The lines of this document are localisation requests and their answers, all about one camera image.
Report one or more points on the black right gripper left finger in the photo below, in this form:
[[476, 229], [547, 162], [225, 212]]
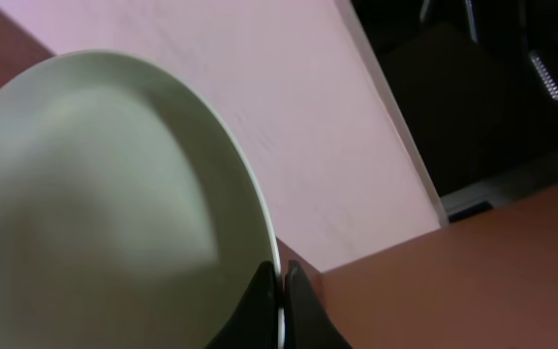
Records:
[[254, 322]]

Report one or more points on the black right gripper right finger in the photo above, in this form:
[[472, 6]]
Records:
[[307, 324]]

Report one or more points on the light blue plate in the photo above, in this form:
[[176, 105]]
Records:
[[129, 217]]

